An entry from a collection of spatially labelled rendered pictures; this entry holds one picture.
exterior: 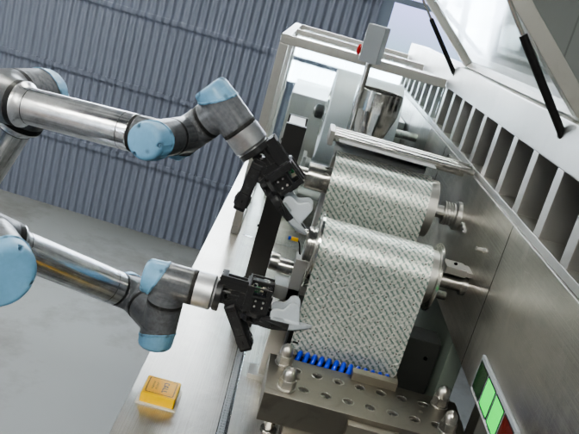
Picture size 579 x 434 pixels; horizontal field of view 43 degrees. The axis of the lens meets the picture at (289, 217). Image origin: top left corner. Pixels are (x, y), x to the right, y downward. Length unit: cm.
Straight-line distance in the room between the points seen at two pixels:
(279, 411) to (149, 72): 358
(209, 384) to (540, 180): 80
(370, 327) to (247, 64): 324
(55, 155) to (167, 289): 362
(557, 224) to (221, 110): 67
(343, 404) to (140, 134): 64
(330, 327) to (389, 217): 32
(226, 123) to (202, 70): 322
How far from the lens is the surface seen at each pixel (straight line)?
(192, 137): 150
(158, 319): 157
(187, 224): 491
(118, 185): 498
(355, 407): 147
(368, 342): 159
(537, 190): 147
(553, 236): 133
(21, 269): 135
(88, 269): 159
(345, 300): 155
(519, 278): 134
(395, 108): 220
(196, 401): 159
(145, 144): 141
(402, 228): 176
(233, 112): 149
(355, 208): 174
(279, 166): 152
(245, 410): 161
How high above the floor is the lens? 173
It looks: 16 degrees down
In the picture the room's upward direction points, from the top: 16 degrees clockwise
